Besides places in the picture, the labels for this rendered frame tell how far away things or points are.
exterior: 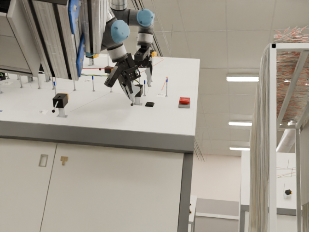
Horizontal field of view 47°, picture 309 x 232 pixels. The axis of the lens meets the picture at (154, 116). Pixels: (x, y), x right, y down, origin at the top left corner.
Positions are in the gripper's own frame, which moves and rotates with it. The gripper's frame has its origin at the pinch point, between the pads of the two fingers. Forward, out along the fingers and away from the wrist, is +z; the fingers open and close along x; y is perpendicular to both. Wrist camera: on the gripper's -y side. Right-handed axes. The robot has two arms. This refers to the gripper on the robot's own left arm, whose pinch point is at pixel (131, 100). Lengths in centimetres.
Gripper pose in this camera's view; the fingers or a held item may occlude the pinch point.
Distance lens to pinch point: 161.9
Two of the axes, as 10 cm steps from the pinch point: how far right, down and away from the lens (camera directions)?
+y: 7.9, -4.6, 4.0
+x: -5.2, -1.6, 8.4
